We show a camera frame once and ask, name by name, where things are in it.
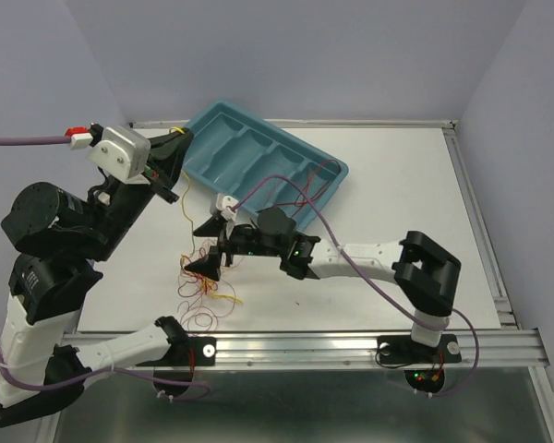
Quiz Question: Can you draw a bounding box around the aluminium table edge frame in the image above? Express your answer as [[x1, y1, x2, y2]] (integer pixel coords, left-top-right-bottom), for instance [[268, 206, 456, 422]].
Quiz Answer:
[[104, 127, 512, 331]]

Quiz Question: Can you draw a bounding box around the red yellow wire bundle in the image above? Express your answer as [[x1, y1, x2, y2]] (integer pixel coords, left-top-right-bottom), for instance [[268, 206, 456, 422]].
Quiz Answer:
[[175, 246, 245, 331]]

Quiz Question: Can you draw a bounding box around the separated yellow wire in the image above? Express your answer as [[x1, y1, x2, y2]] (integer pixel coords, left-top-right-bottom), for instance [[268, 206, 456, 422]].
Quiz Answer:
[[168, 126, 202, 259]]

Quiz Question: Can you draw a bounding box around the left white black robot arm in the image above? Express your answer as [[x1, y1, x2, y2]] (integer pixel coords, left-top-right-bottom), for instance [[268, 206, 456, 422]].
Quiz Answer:
[[0, 124, 195, 428]]

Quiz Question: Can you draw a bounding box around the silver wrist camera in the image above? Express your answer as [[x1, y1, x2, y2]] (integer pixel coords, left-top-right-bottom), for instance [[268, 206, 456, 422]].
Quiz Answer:
[[215, 193, 239, 235], [88, 126, 151, 185]]

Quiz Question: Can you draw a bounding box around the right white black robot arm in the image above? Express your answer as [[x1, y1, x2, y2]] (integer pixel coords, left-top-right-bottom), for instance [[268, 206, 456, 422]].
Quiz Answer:
[[185, 207, 462, 360]]

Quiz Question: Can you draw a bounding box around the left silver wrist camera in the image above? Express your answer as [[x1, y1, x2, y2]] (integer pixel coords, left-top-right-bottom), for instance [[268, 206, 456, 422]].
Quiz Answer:
[[88, 126, 151, 185]]

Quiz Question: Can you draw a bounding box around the teal plastic compartment tray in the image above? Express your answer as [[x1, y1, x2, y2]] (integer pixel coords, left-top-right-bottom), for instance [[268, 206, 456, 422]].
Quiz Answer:
[[183, 101, 349, 231]]

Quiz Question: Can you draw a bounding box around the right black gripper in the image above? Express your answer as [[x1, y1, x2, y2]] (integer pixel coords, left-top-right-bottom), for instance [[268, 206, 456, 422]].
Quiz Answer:
[[184, 213, 285, 279]]

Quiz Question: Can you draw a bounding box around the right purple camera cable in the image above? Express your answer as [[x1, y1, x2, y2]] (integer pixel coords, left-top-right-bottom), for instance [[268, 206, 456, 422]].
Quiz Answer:
[[233, 174, 481, 399]]

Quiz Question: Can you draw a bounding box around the separated red wire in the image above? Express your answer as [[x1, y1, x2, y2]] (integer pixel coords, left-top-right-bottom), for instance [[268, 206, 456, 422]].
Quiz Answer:
[[288, 159, 345, 218]]

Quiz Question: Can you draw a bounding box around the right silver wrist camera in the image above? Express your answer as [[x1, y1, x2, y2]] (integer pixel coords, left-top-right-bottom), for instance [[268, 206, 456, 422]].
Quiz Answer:
[[215, 193, 239, 235]]

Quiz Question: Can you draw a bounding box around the aluminium front mounting rail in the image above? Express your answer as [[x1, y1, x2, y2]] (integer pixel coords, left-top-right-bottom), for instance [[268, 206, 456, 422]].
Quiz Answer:
[[59, 328, 547, 370]]

